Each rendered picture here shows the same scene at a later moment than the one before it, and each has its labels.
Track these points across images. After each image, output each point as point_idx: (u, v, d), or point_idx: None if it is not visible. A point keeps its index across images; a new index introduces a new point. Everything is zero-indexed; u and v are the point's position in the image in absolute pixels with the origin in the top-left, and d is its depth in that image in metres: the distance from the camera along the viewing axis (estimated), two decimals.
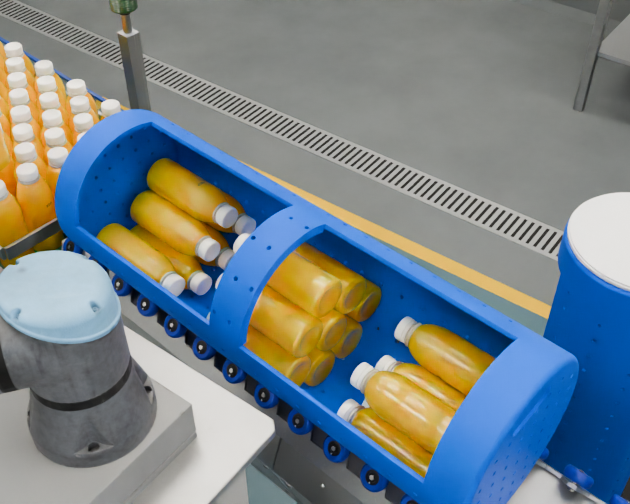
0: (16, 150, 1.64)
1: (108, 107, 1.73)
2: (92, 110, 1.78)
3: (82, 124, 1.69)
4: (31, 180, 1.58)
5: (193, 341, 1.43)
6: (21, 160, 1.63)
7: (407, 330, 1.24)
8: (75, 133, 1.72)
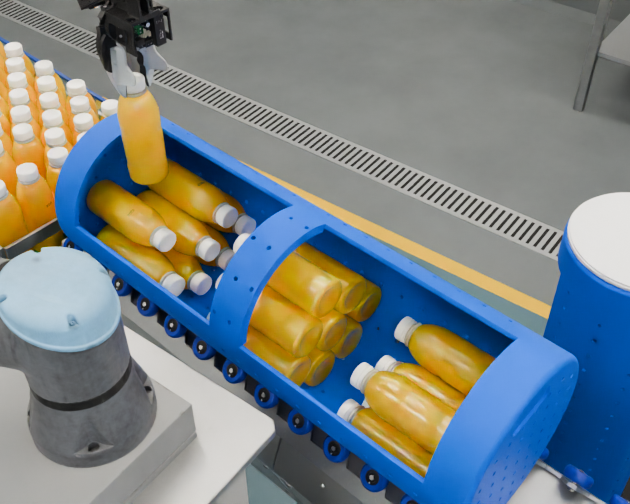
0: None
1: (108, 107, 1.73)
2: (92, 110, 1.78)
3: (82, 124, 1.69)
4: (31, 180, 1.58)
5: (193, 341, 1.43)
6: (129, 93, 1.31)
7: (407, 330, 1.24)
8: (75, 133, 1.72)
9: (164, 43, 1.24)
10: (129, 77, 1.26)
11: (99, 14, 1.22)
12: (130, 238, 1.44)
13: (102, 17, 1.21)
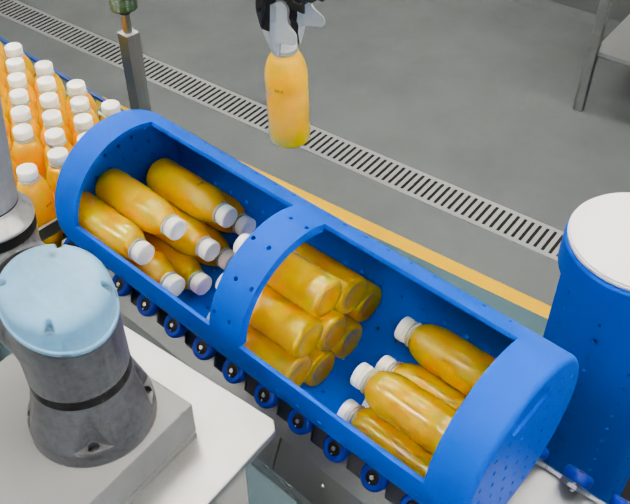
0: (166, 229, 1.40)
1: (108, 107, 1.73)
2: (92, 110, 1.78)
3: (82, 124, 1.69)
4: (31, 180, 1.58)
5: (193, 341, 1.43)
6: None
7: (407, 330, 1.24)
8: (75, 133, 1.72)
9: None
10: (289, 35, 1.19)
11: None
12: None
13: None
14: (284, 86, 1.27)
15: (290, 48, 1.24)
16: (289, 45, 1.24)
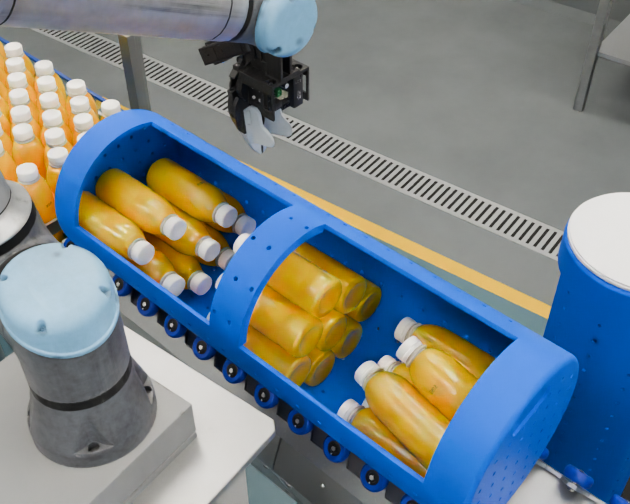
0: (166, 229, 1.40)
1: (108, 107, 1.73)
2: (92, 110, 1.78)
3: (82, 124, 1.69)
4: (31, 180, 1.58)
5: (193, 341, 1.43)
6: None
7: (407, 330, 1.24)
8: (75, 133, 1.72)
9: (300, 104, 1.12)
10: (266, 138, 1.14)
11: (231, 73, 1.10)
12: None
13: (235, 77, 1.09)
14: (431, 379, 1.12)
15: (411, 345, 1.16)
16: (407, 343, 1.16)
